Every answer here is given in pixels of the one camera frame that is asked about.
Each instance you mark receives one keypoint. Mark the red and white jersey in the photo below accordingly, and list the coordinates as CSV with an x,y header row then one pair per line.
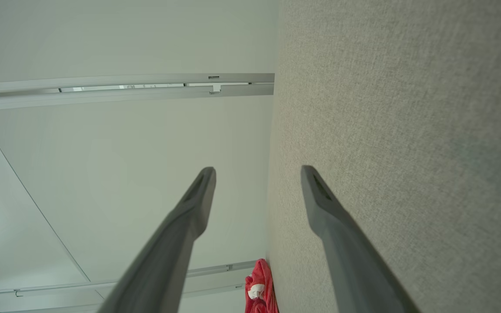
x,y
265,276

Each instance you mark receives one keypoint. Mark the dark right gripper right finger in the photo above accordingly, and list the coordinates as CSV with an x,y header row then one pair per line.
x,y
350,261

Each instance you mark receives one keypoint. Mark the grey fabric sofa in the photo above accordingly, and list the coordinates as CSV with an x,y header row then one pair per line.
x,y
407,130

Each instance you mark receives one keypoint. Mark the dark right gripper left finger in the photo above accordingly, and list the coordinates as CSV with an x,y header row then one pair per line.
x,y
168,252

